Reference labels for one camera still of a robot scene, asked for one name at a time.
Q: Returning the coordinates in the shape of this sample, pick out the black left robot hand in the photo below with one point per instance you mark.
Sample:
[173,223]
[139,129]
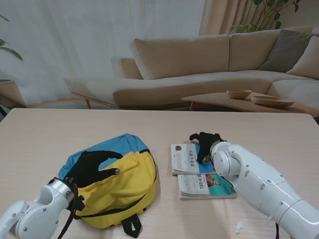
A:
[87,171]

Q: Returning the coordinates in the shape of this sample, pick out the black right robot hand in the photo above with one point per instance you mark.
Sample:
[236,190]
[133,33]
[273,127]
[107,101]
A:
[207,143]

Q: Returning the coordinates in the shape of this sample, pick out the blue and white cover book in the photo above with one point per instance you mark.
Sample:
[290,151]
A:
[184,159]

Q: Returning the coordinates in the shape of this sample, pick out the blue and yellow school bag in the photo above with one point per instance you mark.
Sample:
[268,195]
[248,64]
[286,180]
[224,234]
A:
[129,184]

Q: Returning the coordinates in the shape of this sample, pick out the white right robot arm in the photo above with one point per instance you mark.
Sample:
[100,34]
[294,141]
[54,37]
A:
[261,184]

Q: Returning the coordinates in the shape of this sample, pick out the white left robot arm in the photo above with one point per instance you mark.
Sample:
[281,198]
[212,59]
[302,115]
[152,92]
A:
[37,214]

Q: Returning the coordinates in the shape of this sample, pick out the teal and white cover book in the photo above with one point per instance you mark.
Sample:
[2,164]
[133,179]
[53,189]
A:
[199,186]

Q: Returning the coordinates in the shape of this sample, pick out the wooden coffee table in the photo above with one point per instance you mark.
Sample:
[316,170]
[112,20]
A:
[224,102]

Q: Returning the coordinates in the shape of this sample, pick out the small deep wooden bowl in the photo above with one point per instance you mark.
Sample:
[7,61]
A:
[238,94]

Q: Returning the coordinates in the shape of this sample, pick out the beige corner sofa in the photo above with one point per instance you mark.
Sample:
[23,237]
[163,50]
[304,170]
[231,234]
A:
[189,82]

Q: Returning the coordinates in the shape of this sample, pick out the wide shallow wooden bowl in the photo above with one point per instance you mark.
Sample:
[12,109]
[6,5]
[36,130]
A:
[271,101]

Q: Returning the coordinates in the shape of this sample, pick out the beige plant pot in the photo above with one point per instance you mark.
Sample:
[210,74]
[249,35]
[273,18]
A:
[10,94]

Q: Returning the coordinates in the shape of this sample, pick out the grey sofa cushion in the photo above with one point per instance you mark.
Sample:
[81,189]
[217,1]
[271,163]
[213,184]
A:
[284,52]

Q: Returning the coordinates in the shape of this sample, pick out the beige curtain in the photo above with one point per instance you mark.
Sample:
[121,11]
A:
[224,17]

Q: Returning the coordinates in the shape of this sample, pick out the cream sofa cushion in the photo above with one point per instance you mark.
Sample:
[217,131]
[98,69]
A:
[306,62]

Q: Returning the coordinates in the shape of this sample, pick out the white sheer curtain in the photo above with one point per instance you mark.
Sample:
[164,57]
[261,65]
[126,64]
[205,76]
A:
[87,37]

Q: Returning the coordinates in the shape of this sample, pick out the green plant with long leaves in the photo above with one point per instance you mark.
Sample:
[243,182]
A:
[11,52]

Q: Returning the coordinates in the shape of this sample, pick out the tall green leafy plant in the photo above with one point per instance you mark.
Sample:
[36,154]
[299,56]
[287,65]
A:
[270,15]

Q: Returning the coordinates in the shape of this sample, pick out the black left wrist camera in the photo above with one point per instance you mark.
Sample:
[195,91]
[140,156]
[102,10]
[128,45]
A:
[79,203]

